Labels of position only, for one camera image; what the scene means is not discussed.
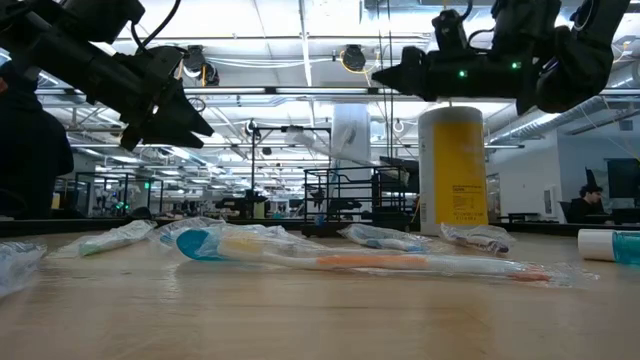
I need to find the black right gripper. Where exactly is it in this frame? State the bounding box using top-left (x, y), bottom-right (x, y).
top-left (372, 45), bottom-right (527, 103)

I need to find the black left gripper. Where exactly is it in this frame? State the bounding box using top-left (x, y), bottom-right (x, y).
top-left (88, 45), bottom-right (215, 151)

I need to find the teal toothbrush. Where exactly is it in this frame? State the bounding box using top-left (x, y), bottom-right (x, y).
top-left (173, 224), bottom-right (301, 262)

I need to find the white dark-blue toothbrush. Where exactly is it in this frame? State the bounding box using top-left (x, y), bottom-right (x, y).
top-left (283, 123), bottom-right (374, 169)

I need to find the green white toothbrush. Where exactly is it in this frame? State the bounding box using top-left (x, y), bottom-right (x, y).
top-left (47, 219), bottom-right (157, 260)

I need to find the purple white toothbrush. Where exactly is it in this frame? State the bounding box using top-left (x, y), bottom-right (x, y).
top-left (337, 223), bottom-right (435, 253)

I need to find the thick blue white toothbrush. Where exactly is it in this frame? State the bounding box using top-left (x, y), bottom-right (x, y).
top-left (438, 223), bottom-right (516, 255)

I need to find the orange white toothbrush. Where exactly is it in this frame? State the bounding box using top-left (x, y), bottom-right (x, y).
top-left (215, 233), bottom-right (600, 290)

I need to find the teal bottle white cap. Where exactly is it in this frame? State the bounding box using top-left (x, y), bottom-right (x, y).
top-left (577, 228), bottom-right (640, 266)

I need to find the long ceiling light strip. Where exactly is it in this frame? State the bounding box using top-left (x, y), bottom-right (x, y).
top-left (34, 86), bottom-right (640, 97)

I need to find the dark monitor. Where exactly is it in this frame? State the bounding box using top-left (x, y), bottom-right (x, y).
top-left (378, 156), bottom-right (420, 195)
top-left (606, 158), bottom-right (640, 200)

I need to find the white canister yellow label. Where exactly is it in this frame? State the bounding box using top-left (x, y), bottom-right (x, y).
top-left (418, 105), bottom-right (490, 237)

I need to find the person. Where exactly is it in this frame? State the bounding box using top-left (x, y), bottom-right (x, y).
top-left (567, 183), bottom-right (612, 225)
top-left (0, 62), bottom-right (75, 221)

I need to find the black hanging cable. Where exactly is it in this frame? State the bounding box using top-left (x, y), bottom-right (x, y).
top-left (385, 0), bottom-right (395, 161)

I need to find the black ceiling cable reel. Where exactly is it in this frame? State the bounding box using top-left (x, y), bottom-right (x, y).
top-left (341, 43), bottom-right (369, 74)
top-left (181, 44), bottom-right (221, 87)

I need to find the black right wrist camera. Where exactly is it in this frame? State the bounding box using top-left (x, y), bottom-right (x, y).
top-left (432, 7), bottom-right (471, 52)

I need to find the black metal frame station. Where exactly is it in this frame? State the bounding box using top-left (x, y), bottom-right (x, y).
top-left (248, 125), bottom-right (334, 222)
top-left (73, 171), bottom-right (165, 217)

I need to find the black wire basket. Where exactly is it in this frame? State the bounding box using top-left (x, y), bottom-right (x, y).
top-left (302, 166), bottom-right (419, 239)

